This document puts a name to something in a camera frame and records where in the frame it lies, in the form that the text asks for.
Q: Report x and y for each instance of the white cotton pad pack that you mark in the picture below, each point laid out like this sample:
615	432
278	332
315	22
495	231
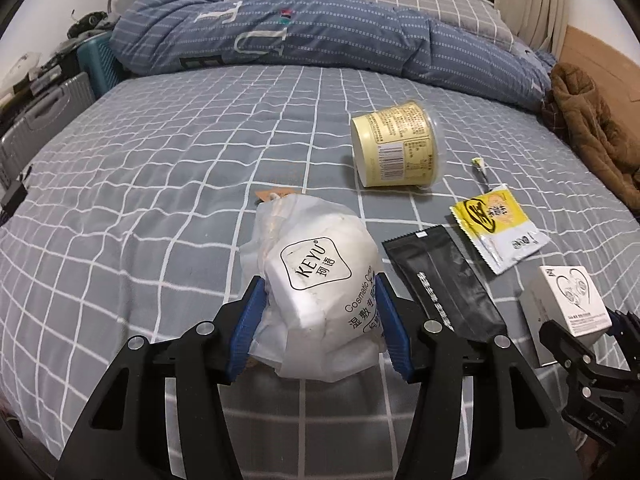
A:
319	263

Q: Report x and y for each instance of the grey checked pillow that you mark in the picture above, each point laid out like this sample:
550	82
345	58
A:
477	17

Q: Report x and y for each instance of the wooden headboard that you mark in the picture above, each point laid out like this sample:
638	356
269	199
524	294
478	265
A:
616	75

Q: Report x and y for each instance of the yellow white snack packet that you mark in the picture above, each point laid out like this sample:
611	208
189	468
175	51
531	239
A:
499	228

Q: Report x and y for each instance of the teal suitcase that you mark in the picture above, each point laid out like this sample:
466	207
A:
96	58

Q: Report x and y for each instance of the beige curtain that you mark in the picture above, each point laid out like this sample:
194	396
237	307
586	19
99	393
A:
541	24

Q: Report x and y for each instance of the small torn wrapper piece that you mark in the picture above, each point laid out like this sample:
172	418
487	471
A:
480	168

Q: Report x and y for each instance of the grey checked bed sheet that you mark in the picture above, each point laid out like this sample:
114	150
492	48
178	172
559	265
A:
137	210

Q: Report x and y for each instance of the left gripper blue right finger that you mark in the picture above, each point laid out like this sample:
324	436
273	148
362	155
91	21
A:
396	338

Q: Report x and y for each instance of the black sachet packet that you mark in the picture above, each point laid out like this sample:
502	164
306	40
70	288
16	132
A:
438	276

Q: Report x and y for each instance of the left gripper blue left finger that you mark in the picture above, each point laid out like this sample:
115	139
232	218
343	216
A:
252	305

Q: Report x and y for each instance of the brown paper tag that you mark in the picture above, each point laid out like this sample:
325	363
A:
270	194

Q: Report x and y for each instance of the yellow plastic cup container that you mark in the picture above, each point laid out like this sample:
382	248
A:
402	145

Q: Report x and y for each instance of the blue striped duvet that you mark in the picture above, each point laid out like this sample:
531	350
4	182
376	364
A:
155	37

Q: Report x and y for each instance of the brown fleece garment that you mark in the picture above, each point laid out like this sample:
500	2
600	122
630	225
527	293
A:
575	110

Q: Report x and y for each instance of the white earphone box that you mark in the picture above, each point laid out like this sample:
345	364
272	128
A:
567	295

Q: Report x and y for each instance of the grey suitcase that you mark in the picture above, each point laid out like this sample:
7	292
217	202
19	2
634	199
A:
41	122

